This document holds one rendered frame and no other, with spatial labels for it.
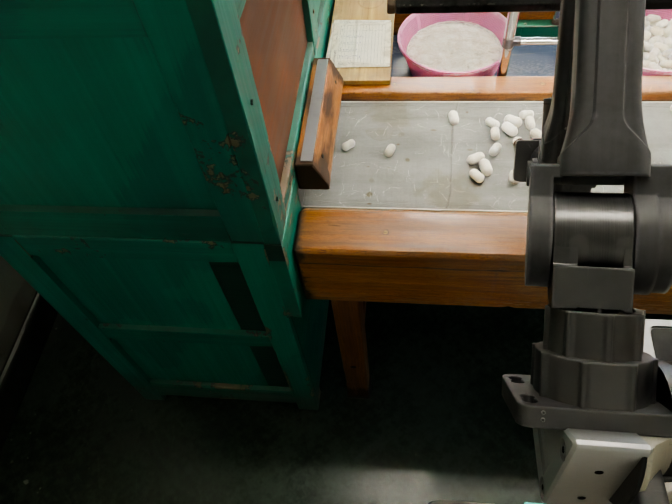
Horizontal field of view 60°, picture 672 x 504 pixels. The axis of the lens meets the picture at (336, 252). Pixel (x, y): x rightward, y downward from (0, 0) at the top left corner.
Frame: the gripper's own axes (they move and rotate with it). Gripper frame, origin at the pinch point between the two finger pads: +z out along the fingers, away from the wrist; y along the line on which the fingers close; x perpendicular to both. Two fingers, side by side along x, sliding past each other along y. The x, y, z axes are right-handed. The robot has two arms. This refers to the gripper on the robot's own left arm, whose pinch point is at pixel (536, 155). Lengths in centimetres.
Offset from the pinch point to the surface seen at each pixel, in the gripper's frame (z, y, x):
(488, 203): 6.6, 6.9, 9.8
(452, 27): 49, 13, -26
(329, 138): 7.4, 37.3, -2.3
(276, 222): -17.1, 42.4, 9.0
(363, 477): 29, 32, 88
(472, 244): -3.6, 10.5, 15.2
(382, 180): 10.4, 27.2, 6.1
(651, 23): 50, -34, -26
